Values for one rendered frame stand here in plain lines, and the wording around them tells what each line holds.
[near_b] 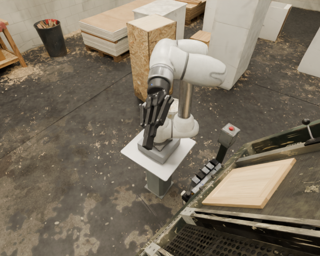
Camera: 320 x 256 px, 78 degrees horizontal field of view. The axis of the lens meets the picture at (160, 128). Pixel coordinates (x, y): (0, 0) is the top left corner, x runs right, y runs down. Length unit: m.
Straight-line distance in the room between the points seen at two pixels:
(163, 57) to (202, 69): 0.14
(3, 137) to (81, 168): 1.35
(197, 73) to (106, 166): 2.12
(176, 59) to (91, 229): 2.00
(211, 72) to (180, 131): 0.87
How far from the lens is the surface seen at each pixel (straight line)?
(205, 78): 0.76
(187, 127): 1.54
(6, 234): 2.75
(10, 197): 2.94
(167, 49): 0.76
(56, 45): 5.13
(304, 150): 1.33
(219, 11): 3.48
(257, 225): 0.86
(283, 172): 1.21
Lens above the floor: 2.20
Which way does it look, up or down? 47 degrees down
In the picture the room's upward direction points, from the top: straight up
